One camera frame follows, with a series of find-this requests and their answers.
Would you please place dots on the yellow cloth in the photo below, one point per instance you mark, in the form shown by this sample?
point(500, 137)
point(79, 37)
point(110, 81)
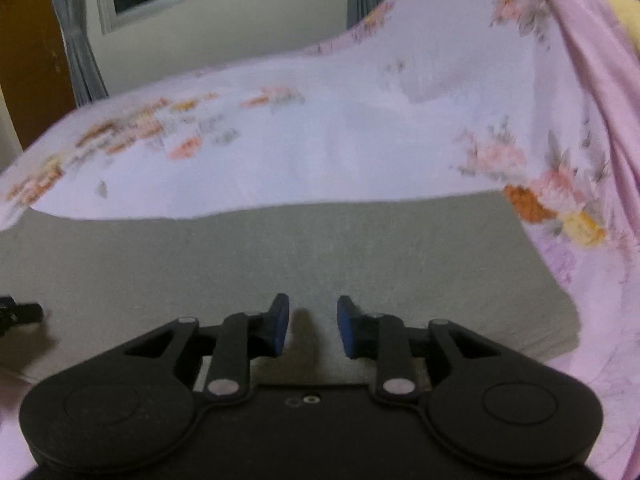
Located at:
point(622, 5)

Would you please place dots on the floral pink bedsheet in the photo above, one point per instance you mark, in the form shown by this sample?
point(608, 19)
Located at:
point(350, 135)

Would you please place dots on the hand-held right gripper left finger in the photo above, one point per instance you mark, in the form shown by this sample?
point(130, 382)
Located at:
point(280, 326)

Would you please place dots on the brown wooden door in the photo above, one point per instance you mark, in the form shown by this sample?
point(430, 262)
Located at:
point(30, 50)

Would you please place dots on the grey pants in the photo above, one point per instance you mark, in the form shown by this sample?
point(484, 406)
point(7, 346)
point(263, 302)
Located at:
point(250, 260)

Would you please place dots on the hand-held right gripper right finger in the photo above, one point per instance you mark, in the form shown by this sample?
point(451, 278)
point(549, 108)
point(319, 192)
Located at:
point(346, 327)

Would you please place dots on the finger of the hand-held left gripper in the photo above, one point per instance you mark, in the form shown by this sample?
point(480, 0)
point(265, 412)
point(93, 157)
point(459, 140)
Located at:
point(22, 311)

